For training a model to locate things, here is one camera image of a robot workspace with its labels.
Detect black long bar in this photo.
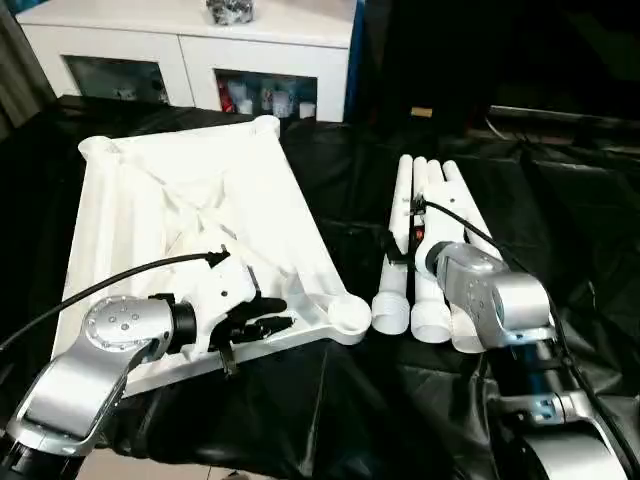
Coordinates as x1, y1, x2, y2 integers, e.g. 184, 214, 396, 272
488, 104, 640, 136

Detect white cabinet with glass doors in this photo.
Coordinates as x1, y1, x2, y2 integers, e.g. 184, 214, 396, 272
14, 0, 359, 124

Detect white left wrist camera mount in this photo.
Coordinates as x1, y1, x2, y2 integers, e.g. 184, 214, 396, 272
182, 244, 261, 364

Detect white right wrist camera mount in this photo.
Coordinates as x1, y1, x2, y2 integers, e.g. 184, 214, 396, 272
410, 180, 469, 276

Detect black case with yellow label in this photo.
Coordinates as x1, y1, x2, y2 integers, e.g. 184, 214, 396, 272
359, 0, 501, 136

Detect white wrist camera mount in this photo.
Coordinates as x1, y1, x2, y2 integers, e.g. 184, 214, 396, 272
410, 180, 469, 276
182, 244, 261, 364

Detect white plastic table leg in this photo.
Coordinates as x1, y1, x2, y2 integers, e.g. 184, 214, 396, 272
427, 157, 489, 354
442, 158, 504, 261
370, 154, 416, 334
410, 157, 454, 344

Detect black plastic mat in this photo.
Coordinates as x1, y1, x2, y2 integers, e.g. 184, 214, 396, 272
0, 94, 640, 480

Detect blue upright panel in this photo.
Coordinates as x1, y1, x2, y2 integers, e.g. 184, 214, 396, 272
343, 0, 369, 124

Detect grey curtain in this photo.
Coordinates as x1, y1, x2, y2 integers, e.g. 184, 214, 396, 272
0, 0, 54, 144

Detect white plastic table top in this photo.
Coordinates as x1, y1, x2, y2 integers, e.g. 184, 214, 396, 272
52, 114, 374, 401

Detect dark crumpled bag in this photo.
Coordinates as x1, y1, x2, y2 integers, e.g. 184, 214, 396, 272
205, 0, 257, 26

